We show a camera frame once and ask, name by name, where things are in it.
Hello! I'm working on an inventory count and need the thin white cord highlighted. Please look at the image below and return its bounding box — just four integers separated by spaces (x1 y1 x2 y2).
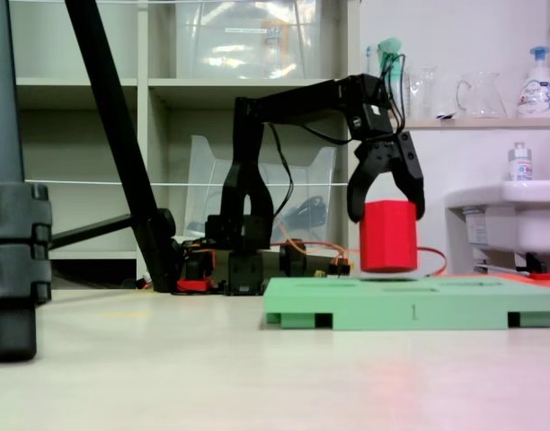
22 179 362 188

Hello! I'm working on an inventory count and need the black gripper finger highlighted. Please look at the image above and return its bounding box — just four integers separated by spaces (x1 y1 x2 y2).
346 139 396 224
389 130 427 222

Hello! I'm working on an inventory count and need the green spray bottle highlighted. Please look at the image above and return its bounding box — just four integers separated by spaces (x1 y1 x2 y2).
376 37 411 120

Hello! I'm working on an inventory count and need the clear plastic storage bin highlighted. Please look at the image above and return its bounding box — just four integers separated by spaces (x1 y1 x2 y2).
173 0 324 81

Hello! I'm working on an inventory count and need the black tripod leg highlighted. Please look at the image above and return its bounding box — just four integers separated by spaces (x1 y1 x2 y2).
49 0 180 294
0 0 54 363

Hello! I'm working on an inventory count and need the small clear sanitizer bottle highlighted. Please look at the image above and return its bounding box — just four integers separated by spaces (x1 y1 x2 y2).
507 141 534 182

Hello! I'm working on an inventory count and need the thin orange wire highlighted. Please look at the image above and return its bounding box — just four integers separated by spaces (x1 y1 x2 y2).
274 222 448 278

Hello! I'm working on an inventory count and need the clear glass pitcher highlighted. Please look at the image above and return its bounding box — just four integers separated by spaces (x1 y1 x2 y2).
456 71 509 120

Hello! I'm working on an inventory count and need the coiled black cable bundle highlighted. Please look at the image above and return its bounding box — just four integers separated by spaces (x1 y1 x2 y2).
283 194 331 231

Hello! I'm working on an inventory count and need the clear plastic file tray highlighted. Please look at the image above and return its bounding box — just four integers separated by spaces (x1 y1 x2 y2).
183 134 338 247

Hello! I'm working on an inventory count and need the small red and black clamp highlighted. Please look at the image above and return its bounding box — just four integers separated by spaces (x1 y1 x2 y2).
525 252 550 281

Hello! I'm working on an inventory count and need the controller circuit board with wires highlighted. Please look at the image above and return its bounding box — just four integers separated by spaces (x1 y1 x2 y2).
326 256 353 278

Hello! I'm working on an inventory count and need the clear glass beaker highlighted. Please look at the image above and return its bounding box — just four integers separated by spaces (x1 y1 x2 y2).
407 66 439 120

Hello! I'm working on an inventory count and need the white pump soap bottle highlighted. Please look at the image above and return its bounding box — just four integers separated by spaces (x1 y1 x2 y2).
516 45 550 119

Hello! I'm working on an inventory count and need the beige wall shelf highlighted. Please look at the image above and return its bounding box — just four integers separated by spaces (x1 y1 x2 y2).
394 117 550 132

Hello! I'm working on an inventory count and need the green shape sorting board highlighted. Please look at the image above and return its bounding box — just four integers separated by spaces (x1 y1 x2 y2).
262 276 550 332

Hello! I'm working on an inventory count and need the red octagonal pillar block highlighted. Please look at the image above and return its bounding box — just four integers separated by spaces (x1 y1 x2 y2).
359 199 419 274

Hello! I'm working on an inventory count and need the beige shelf unit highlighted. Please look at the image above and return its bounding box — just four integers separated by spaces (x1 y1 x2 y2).
7 0 362 289

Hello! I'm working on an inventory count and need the white sink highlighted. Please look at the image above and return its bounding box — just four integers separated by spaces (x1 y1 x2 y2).
445 179 550 271

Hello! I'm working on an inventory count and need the black servo cable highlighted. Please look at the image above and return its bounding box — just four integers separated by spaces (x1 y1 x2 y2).
377 52 410 132
266 123 297 222

